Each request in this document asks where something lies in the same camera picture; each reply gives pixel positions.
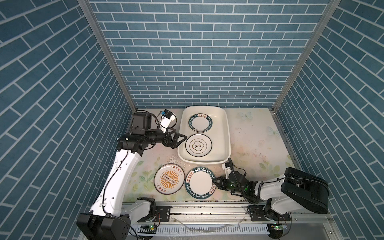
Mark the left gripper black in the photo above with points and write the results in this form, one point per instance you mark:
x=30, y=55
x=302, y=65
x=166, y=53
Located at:
x=172, y=144

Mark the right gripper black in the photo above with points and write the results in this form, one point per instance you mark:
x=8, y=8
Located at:
x=221, y=184

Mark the white plate clover motif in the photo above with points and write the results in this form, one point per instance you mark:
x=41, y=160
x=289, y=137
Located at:
x=199, y=145

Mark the green rimmed plate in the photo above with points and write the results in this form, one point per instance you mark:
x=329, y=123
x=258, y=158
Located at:
x=199, y=183
x=200, y=123

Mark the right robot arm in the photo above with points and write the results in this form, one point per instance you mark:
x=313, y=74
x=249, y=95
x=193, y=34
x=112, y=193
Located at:
x=294, y=190

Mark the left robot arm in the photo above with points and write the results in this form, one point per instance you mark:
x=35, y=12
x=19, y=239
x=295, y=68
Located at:
x=106, y=220

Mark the white plastic bin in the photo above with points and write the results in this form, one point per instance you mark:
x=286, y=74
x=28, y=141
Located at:
x=219, y=135

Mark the orange sunburst plate front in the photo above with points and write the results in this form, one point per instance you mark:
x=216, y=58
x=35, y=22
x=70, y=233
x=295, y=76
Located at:
x=169, y=179

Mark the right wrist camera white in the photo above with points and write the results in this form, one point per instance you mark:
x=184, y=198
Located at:
x=228, y=170

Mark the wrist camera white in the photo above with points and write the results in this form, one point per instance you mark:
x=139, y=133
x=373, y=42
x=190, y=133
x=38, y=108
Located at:
x=168, y=120
x=228, y=170

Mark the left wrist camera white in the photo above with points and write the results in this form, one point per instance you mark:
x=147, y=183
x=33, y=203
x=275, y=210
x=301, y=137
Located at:
x=168, y=120

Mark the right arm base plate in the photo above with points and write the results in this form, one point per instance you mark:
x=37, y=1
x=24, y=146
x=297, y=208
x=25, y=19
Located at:
x=258, y=212

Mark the aluminium mounting rail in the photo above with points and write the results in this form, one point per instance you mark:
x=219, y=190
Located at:
x=230, y=212

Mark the white ribbed cable duct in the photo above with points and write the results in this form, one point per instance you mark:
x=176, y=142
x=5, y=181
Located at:
x=195, y=230

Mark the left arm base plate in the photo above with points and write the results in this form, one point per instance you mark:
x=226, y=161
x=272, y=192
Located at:
x=161, y=214

